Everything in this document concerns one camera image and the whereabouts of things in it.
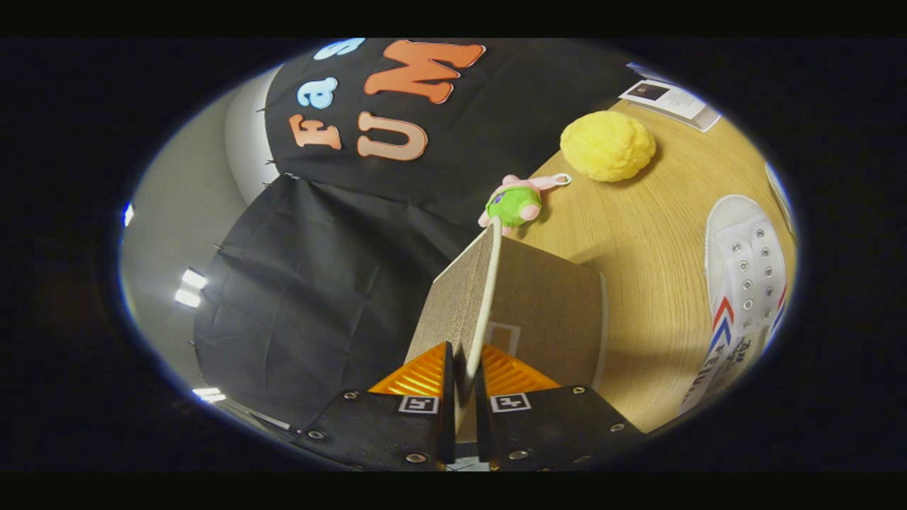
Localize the pink and green plush toy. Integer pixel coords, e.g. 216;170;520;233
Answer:
478;173;573;237

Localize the black backdrop cloth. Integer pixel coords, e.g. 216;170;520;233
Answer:
193;39;642;429

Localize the yellow round plush cushion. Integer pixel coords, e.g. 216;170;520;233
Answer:
559;110;658;183

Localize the white cover book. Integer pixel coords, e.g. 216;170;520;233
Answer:
619;78;722;134

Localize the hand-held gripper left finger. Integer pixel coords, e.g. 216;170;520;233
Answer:
294;341;456;472

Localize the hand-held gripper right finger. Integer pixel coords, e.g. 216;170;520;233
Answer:
473;345;646;472

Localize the beige fabric storage box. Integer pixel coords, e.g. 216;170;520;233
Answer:
405;218;609;443

